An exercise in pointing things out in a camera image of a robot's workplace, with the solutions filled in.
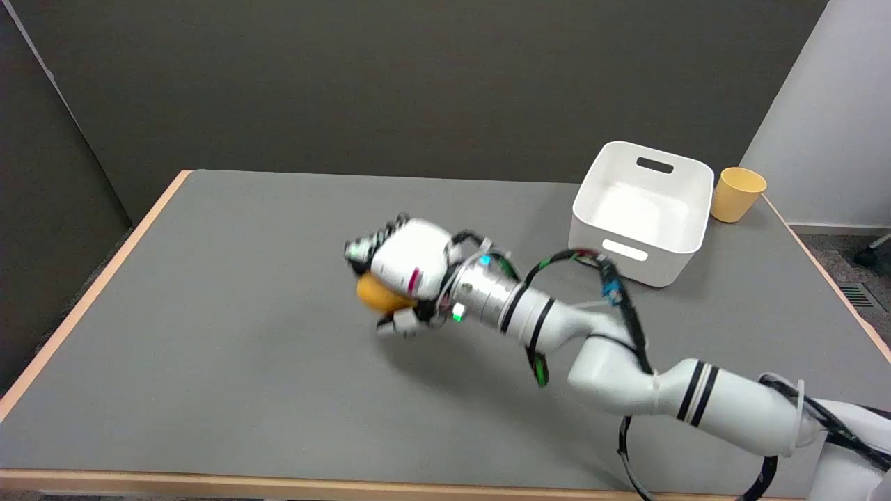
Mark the black chair base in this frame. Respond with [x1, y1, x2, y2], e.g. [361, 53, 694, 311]
[854, 234, 891, 272]

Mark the floor vent grille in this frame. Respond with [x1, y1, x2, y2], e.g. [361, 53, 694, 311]
[839, 285, 876, 310]

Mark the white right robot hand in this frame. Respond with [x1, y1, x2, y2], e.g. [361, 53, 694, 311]
[344, 214, 462, 340]

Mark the white plastic storage box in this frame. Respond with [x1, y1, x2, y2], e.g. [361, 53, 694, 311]
[569, 141, 716, 288]

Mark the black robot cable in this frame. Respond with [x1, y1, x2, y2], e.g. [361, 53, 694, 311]
[521, 249, 778, 501]

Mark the yellow paper cup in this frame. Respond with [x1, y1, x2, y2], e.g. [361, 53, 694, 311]
[711, 167, 768, 224]

